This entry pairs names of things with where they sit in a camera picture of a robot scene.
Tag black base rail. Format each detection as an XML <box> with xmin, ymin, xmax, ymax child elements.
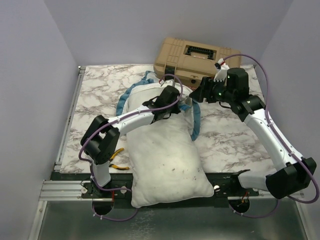
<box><xmin>41</xmin><ymin>171</ymin><xmax>259</xmax><ymax>212</ymax></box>

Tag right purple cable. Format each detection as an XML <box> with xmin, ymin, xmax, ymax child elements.
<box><xmin>223</xmin><ymin>53</ymin><xmax>320</xmax><ymax>219</ymax></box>

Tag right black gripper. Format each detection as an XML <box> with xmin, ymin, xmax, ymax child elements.
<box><xmin>189</xmin><ymin>76</ymin><xmax>235</xmax><ymax>104</ymax></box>

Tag tan plastic toolbox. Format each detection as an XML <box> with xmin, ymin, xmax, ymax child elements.
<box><xmin>153</xmin><ymin>37</ymin><xmax>240</xmax><ymax>88</ymax></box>

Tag white pillow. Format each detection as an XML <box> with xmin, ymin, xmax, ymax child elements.
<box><xmin>126</xmin><ymin>86</ymin><xmax>214</xmax><ymax>208</ymax></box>

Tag yellow handled pliers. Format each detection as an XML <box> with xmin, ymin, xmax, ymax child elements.
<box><xmin>109</xmin><ymin>147</ymin><xmax>130</xmax><ymax>171</ymax></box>

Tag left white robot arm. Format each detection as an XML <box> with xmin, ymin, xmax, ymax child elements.
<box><xmin>78</xmin><ymin>85</ymin><xmax>183</xmax><ymax>198</ymax></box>

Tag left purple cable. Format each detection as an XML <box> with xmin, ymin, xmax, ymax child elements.
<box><xmin>78</xmin><ymin>74</ymin><xmax>185</xmax><ymax>222</ymax></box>

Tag purple cable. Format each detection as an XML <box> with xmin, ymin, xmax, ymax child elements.
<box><xmin>223</xmin><ymin>53</ymin><xmax>320</xmax><ymax>219</ymax></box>
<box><xmin>78</xmin><ymin>74</ymin><xmax>185</xmax><ymax>222</ymax></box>

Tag white pillowcase blue trim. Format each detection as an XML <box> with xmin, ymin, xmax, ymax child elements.
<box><xmin>116</xmin><ymin>71</ymin><xmax>201</xmax><ymax>141</ymax></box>

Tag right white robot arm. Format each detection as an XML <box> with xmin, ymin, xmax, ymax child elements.
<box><xmin>189</xmin><ymin>68</ymin><xmax>317</xmax><ymax>200</ymax></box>

